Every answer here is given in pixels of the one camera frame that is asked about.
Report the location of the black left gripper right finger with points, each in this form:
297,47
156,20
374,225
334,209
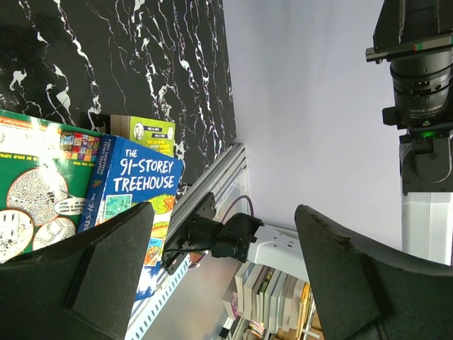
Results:
364,289

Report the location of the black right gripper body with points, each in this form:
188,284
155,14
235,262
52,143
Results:
406,28

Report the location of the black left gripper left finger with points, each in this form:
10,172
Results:
83,287

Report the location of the blue 91-storey treehouse book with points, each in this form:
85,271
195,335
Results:
125,174

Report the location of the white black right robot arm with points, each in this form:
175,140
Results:
422,109

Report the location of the stack of background books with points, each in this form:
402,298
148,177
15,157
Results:
264,303

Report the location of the lime green treehouse book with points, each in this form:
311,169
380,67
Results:
158,135

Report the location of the slotted grey cable duct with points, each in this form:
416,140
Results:
145,311

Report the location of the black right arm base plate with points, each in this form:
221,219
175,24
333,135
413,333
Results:
194,232

